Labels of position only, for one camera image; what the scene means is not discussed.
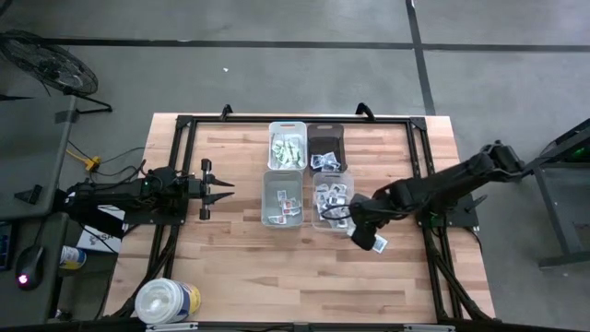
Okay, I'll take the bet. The black computer mouse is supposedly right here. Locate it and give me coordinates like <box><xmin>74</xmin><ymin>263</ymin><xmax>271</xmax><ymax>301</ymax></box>
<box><xmin>15</xmin><ymin>243</ymin><xmax>47</xmax><ymax>291</ymax></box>

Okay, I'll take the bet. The clear plastic bin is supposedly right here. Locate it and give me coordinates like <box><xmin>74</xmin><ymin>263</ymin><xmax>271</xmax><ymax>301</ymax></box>
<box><xmin>312</xmin><ymin>172</ymin><xmax>355</xmax><ymax>232</ymax></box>

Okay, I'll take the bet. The white cardboard box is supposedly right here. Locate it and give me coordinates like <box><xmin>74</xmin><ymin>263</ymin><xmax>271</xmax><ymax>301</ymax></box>
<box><xmin>76</xmin><ymin>205</ymin><xmax>126</xmax><ymax>255</ymax></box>

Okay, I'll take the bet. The black keyboard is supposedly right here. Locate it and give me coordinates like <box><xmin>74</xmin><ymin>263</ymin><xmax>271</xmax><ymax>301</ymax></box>
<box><xmin>0</xmin><ymin>219</ymin><xmax>16</xmax><ymax>273</ymax></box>

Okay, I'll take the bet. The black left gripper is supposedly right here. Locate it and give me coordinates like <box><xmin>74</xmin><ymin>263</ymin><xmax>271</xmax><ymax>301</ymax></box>
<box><xmin>186</xmin><ymin>159</ymin><xmax>236</xmax><ymax>221</ymax></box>

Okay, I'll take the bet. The black desk bracket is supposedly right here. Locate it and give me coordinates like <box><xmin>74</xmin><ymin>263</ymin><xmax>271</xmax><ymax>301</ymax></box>
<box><xmin>13</xmin><ymin>184</ymin><xmax>44</xmax><ymax>206</ymax></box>

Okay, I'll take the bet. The yellow power plug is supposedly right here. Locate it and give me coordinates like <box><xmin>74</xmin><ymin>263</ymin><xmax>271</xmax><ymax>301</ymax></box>
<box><xmin>66</xmin><ymin>146</ymin><xmax>102</xmax><ymax>172</ymax></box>

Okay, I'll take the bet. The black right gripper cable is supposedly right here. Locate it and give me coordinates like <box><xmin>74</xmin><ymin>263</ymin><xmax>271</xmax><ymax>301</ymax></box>
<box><xmin>321</xmin><ymin>204</ymin><xmax>354</xmax><ymax>221</ymax></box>

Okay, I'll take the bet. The black metal stand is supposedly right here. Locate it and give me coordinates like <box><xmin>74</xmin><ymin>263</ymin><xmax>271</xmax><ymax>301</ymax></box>
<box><xmin>525</xmin><ymin>117</ymin><xmax>590</xmax><ymax>271</ymax></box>

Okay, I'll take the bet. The light grey plastic bin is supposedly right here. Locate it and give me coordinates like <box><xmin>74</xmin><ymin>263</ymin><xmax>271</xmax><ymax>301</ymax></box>
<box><xmin>261</xmin><ymin>170</ymin><xmax>304</xmax><ymax>230</ymax></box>

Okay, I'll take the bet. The grey desk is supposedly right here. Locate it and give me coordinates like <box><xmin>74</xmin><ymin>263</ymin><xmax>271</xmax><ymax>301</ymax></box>
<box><xmin>0</xmin><ymin>95</ymin><xmax>78</xmax><ymax>324</ymax></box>

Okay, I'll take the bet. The yellow wipes canister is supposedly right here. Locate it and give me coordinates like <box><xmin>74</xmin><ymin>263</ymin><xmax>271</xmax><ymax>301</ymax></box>
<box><xmin>133</xmin><ymin>277</ymin><xmax>203</xmax><ymax>326</ymax></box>

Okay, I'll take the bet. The dark smoked plastic bin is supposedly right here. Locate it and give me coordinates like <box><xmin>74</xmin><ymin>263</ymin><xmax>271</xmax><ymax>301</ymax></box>
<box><xmin>306</xmin><ymin>123</ymin><xmax>348</xmax><ymax>174</ymax></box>

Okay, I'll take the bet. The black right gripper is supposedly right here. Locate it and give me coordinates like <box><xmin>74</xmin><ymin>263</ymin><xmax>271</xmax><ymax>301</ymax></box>
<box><xmin>348</xmin><ymin>193</ymin><xmax>393</xmax><ymax>252</ymax></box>

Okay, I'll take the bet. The small white blue can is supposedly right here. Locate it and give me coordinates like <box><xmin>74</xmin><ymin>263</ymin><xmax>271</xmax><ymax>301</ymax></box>
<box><xmin>58</xmin><ymin>244</ymin><xmax>88</xmax><ymax>271</ymax></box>

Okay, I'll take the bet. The grey metal bracket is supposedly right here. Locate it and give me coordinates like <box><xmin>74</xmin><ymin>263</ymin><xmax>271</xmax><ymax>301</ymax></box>
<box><xmin>145</xmin><ymin>321</ymin><xmax>199</xmax><ymax>332</ymax></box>
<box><xmin>403</xmin><ymin>324</ymin><xmax>456</xmax><ymax>332</ymax></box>

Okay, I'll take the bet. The white plastic bin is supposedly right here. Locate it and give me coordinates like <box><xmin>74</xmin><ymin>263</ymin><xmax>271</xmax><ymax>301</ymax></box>
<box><xmin>267</xmin><ymin>121</ymin><xmax>309</xmax><ymax>171</ymax></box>

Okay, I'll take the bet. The black floor fan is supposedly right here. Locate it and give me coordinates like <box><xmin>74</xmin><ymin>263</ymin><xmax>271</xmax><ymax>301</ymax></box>
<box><xmin>0</xmin><ymin>28</ymin><xmax>114</xmax><ymax>115</ymax></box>

